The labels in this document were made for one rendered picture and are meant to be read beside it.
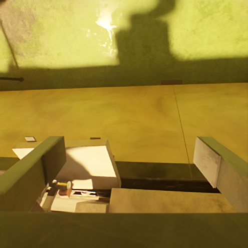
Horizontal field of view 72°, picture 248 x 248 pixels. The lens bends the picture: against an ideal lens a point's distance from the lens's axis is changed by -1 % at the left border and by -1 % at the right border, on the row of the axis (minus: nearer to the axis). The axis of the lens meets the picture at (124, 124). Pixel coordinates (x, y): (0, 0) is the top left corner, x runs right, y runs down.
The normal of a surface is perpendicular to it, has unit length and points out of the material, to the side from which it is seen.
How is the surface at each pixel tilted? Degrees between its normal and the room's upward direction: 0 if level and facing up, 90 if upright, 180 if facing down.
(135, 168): 90
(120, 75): 0
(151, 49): 0
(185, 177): 90
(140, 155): 90
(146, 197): 80
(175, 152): 90
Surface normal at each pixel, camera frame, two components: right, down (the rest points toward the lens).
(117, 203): -0.12, -0.66
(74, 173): -0.12, 0.63
